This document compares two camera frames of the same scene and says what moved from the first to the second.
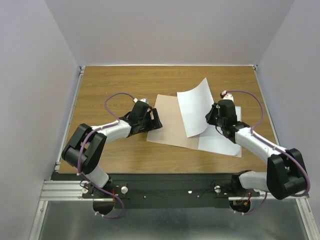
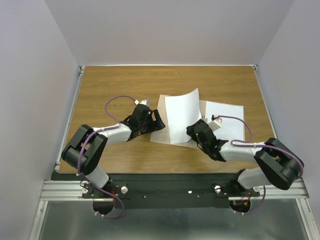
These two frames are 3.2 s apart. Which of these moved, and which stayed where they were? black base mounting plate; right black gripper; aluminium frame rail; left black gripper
Moved: right black gripper
Stayed: aluminium frame rail; black base mounting plate; left black gripper
